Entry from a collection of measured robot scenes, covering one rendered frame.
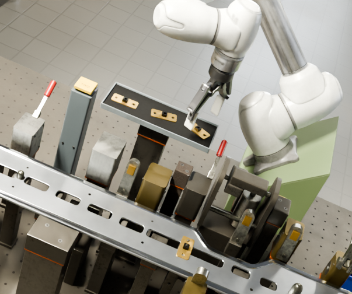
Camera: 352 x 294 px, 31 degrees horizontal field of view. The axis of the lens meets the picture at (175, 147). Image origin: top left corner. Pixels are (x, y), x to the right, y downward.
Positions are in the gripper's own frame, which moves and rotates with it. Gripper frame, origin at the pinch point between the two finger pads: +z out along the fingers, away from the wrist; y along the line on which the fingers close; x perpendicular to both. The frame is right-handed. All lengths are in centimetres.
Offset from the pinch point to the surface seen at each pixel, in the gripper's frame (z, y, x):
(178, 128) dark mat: 5.4, 4.9, -3.8
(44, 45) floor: 121, -113, -180
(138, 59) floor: 121, -162, -140
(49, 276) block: 32, 58, 3
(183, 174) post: 11.8, 12.8, 7.5
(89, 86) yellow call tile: 5.4, 16.2, -33.6
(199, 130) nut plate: 5.1, -0.4, 0.8
